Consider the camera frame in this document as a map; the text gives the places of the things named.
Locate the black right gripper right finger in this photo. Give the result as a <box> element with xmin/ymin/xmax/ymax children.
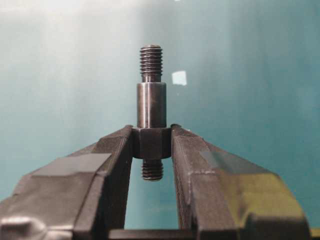
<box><xmin>171</xmin><ymin>124</ymin><xmax>311</xmax><ymax>240</ymax></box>

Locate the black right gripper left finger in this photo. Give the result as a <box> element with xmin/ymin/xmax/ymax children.
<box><xmin>0</xmin><ymin>125</ymin><xmax>133</xmax><ymax>240</ymax></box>

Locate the dark threaded steel shaft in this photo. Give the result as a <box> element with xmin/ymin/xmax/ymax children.
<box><xmin>132</xmin><ymin>44</ymin><xmax>171</xmax><ymax>181</ymax></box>

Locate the pale square tape marker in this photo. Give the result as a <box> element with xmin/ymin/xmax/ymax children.
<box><xmin>171</xmin><ymin>70</ymin><xmax>188</xmax><ymax>86</ymax></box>

